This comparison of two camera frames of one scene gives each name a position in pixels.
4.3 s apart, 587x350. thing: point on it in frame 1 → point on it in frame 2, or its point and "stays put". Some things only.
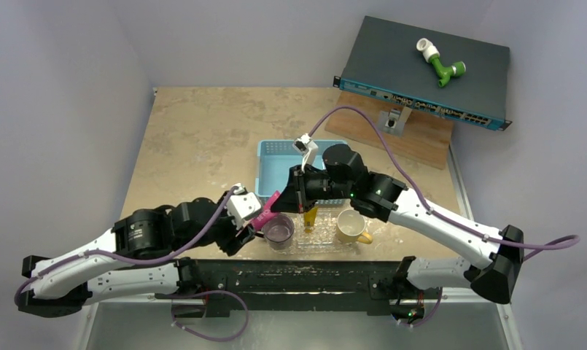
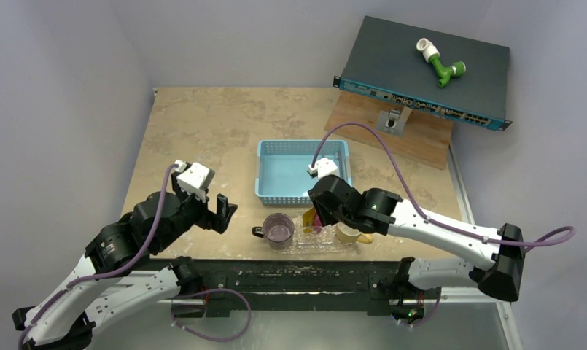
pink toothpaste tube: (266, 214) → (317, 226)
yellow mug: (350, 226) stays put
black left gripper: (235, 239) → (218, 220)
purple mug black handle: (278, 231) stays put
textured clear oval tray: (322, 240) stays put
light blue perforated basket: (274, 160) stays put
